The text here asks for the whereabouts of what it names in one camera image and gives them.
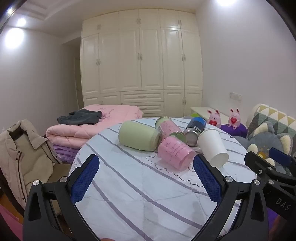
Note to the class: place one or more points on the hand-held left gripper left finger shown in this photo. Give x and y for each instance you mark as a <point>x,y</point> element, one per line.
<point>84,178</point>

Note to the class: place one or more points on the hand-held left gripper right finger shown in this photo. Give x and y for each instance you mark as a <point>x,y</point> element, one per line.
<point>207,178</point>

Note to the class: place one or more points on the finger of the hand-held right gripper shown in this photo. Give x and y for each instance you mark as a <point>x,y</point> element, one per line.
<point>279,156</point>
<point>254,162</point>

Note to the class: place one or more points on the white paper cup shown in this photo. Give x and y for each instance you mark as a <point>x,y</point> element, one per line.
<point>211,143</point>

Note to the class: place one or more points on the pink cup with green lid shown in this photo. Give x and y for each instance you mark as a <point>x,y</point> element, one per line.
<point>170,126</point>
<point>175,153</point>

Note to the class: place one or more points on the light green cup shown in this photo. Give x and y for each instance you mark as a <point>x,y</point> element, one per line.
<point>138,135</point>

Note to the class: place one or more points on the grey plush toy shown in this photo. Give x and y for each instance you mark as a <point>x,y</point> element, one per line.
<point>266,140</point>

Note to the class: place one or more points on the purple cloth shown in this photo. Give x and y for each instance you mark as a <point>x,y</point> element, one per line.
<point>282,228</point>

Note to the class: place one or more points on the folded purple sheets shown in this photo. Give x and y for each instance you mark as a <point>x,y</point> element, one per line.
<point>64,154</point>

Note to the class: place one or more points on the purple cushion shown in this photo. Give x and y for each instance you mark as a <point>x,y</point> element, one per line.
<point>233,130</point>

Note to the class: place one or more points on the triangle patterned pillow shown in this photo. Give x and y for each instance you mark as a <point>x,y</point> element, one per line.
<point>272,115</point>

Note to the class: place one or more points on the folded pink quilt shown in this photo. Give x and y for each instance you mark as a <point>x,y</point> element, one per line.
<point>69,136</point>

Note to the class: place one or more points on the pink plush bunny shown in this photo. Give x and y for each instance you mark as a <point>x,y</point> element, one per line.
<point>234,119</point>
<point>214,118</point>

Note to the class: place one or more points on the blue metal can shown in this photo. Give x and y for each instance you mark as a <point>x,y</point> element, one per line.
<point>196,125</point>

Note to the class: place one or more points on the dark grey garment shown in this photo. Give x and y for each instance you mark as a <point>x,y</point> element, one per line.
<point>81,117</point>

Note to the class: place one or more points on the beige jacket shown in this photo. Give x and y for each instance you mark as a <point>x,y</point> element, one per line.
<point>25,157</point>

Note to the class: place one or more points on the pink cloth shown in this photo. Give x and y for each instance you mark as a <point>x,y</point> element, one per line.
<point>8,217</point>

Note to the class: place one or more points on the white door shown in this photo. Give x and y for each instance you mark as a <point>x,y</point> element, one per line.
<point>77,83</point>

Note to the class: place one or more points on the cream wardrobe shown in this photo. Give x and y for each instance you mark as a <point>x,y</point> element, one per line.
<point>129,58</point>

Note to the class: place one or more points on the recessed ceiling light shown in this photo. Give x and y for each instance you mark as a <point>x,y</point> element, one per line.
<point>223,1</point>
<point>9,10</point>
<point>22,21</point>

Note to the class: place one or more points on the white wall switch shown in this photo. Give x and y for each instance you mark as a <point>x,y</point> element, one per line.
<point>235,95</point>

